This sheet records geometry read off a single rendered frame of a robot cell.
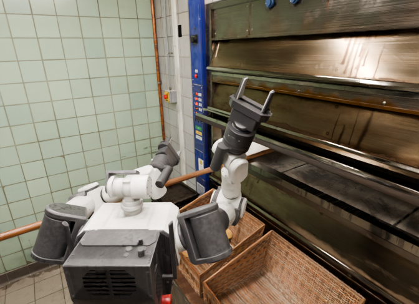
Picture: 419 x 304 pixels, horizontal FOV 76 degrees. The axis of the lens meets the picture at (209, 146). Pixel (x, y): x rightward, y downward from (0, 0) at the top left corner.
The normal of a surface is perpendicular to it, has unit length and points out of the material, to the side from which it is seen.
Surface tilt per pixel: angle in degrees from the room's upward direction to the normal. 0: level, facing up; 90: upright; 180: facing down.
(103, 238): 0
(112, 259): 3
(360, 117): 70
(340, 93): 90
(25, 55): 90
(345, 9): 90
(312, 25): 90
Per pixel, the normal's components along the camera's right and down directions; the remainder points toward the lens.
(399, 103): -0.84, 0.21
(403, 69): -0.79, -0.13
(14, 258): 0.54, 0.28
